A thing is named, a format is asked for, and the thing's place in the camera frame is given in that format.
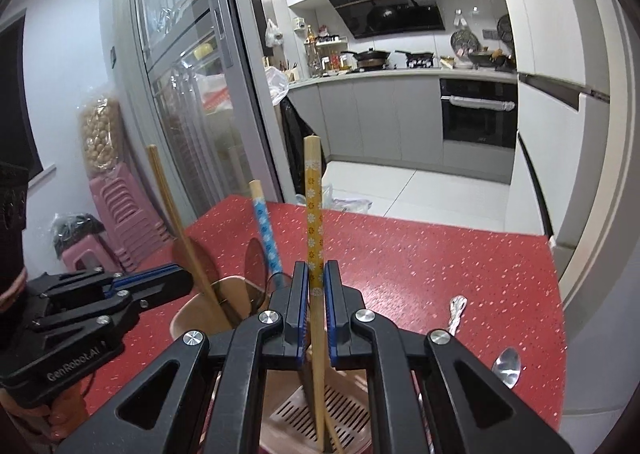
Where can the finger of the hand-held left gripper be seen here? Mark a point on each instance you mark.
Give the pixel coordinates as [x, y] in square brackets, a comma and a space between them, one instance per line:
[120, 309]
[150, 273]

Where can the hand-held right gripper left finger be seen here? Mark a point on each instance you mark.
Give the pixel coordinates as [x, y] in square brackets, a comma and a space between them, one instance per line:
[300, 294]

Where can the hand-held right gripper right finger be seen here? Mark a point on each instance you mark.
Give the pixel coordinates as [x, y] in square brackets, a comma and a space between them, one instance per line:
[332, 294]

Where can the beige cutlery holder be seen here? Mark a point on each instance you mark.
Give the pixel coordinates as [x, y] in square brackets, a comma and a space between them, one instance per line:
[190, 319]

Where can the plain wooden chopstick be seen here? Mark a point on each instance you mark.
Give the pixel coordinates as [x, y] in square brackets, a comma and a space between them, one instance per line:
[334, 436]
[175, 214]

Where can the blue patterned chopstick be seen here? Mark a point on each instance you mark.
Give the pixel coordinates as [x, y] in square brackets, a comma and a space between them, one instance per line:
[265, 234]

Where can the yellow floral chopstick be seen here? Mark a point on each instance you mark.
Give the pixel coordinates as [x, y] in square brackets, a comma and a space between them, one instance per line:
[315, 214]

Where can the person's left hand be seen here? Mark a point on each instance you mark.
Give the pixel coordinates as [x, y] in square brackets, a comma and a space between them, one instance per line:
[65, 409]

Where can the pink plastic stool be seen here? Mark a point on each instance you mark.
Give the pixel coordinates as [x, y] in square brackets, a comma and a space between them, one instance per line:
[85, 256]

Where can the stack of pink stools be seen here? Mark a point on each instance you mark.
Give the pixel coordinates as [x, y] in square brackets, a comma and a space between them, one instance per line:
[125, 214]

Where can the black plastic bag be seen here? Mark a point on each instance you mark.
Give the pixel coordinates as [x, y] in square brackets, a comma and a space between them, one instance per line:
[75, 229]

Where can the clear plastic bag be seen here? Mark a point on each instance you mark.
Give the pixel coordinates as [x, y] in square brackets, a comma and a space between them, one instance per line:
[347, 201]

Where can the metal fork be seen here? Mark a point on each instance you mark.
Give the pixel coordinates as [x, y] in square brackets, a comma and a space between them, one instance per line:
[457, 306]

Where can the bag of round snacks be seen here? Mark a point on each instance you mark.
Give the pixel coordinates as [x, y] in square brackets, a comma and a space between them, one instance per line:
[102, 134]

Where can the black trash bag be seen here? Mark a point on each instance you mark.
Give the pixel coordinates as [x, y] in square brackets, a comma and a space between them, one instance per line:
[300, 139]

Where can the sliding glass door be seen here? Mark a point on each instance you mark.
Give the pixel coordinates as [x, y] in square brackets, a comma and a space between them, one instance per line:
[190, 59]

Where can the black built-in oven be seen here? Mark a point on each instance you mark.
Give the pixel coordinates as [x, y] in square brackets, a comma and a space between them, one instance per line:
[480, 119]

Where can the black wok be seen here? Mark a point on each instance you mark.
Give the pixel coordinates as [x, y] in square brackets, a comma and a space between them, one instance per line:
[370, 59]

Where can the spice rack with bottles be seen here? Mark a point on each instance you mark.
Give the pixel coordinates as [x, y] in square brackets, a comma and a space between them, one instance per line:
[327, 54]

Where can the black frying pan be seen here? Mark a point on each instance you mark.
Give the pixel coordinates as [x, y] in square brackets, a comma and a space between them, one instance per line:
[417, 59]

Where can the white hanging plastic bag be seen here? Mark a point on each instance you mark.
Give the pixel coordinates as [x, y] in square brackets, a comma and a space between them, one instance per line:
[274, 36]

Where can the dark wok with food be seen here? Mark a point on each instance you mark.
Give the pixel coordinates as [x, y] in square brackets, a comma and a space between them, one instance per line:
[487, 59]

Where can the round metal strainer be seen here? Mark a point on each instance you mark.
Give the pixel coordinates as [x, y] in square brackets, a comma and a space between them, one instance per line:
[462, 41]

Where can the black range hood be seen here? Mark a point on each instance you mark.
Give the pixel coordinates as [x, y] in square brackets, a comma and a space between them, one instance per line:
[390, 9]

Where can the round dark strainer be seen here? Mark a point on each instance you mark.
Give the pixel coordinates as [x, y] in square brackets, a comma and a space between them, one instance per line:
[505, 29]

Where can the white refrigerator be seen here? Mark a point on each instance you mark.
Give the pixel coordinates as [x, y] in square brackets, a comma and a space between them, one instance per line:
[560, 34]

